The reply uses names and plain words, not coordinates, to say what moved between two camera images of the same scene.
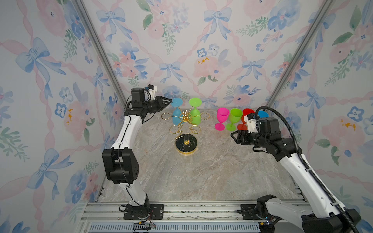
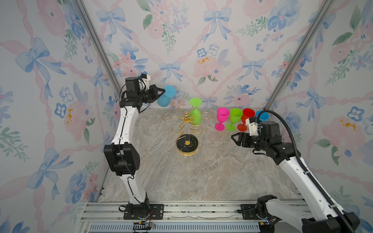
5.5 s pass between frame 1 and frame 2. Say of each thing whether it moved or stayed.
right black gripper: stayed
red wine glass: stayed
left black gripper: moved
